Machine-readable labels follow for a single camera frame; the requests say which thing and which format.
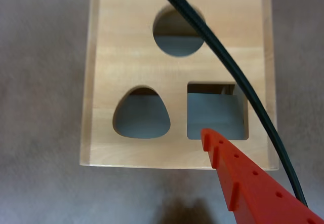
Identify black camera cable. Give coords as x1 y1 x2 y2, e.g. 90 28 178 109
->
149 0 308 208

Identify wooden shape sorter box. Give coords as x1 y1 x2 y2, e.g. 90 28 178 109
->
78 0 280 171

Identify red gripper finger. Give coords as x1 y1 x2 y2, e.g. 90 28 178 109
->
200 128 324 224

